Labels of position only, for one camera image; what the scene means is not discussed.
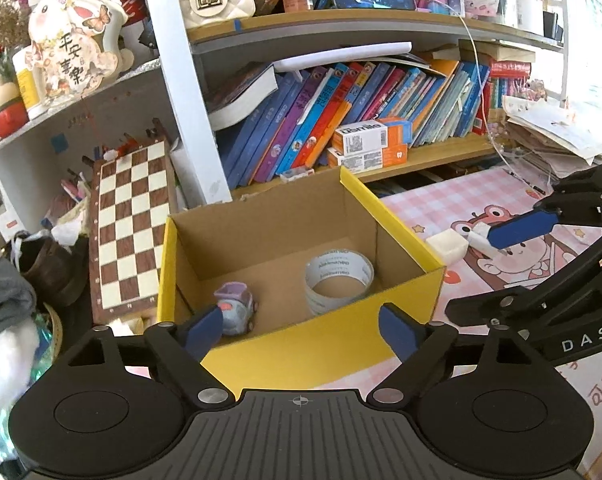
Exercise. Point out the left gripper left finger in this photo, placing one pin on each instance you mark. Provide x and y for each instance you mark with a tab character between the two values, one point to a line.
179	351

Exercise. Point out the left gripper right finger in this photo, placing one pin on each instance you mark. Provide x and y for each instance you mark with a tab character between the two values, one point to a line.
421	350

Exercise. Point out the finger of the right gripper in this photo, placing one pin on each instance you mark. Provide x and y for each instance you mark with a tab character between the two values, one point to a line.
535	223
572	292

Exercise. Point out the white eraser block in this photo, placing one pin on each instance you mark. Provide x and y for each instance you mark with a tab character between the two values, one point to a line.
449	246

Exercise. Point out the grey purple toy car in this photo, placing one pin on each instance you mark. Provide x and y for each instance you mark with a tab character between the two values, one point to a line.
238	306

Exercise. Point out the clear tape roll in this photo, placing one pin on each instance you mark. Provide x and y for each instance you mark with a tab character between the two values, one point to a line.
336	279

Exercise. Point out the white power adapter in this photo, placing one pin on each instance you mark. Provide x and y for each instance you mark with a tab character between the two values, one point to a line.
478	239

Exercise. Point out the pink cartoon desk mat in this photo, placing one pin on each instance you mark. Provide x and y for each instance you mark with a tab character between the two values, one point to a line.
487	197

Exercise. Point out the black patterned pen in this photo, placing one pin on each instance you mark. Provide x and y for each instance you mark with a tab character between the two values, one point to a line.
536	189

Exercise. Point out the pile of papers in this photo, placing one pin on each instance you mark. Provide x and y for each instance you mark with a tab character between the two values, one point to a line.
554	139

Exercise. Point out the yellow cardboard box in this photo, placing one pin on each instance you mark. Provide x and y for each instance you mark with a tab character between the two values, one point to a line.
266	242

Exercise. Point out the lower orange white box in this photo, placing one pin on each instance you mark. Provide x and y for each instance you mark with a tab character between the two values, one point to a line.
368	161

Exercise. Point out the orange white box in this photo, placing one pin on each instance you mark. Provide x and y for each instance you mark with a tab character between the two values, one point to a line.
371	135
368	161

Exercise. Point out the brown white chessboard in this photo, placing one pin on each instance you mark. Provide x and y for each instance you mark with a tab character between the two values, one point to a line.
132	197

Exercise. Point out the red thick dictionary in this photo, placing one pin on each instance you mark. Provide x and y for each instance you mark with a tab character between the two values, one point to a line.
510	69

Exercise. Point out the upper orange white box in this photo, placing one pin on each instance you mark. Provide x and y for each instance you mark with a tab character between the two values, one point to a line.
371	135

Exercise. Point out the small red white box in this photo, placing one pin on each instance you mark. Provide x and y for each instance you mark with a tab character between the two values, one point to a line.
296	174

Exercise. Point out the wooden bookshelf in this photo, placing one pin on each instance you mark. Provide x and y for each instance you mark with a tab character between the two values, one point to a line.
199	61

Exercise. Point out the white rolled paper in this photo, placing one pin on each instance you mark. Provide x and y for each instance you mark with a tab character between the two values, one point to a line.
341	55

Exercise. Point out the lucky cat figurine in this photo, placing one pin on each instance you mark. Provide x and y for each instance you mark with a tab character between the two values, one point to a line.
75	47

